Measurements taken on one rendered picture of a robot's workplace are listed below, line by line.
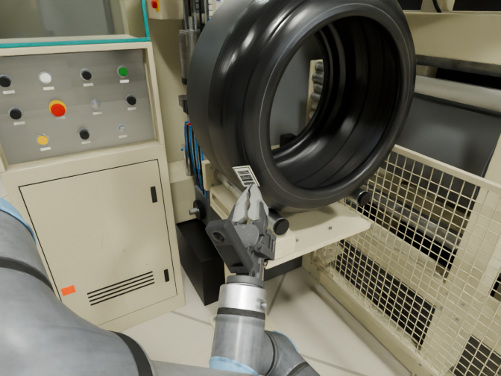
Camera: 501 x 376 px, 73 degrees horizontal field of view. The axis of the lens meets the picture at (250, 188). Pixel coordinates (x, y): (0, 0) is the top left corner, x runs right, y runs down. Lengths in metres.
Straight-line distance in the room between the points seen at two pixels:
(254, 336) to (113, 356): 0.41
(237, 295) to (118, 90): 0.93
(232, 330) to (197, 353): 1.09
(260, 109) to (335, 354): 1.30
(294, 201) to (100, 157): 0.79
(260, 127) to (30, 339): 0.54
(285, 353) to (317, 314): 1.15
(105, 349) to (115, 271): 1.37
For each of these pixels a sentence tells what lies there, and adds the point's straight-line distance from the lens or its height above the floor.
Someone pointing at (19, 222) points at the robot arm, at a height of 1.22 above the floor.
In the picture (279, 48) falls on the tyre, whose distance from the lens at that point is 0.66.
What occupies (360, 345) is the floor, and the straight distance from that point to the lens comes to 1.79.
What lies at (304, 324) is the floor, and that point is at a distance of 1.81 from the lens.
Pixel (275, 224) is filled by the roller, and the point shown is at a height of 0.91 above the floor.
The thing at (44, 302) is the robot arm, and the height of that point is 1.22.
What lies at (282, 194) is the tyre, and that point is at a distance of 0.77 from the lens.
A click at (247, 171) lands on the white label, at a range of 0.70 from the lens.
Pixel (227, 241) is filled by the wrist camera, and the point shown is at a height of 1.01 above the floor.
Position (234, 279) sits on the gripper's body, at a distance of 0.64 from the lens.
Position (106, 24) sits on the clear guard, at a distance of 1.30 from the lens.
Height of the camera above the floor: 1.38
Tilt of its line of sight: 28 degrees down
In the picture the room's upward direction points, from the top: straight up
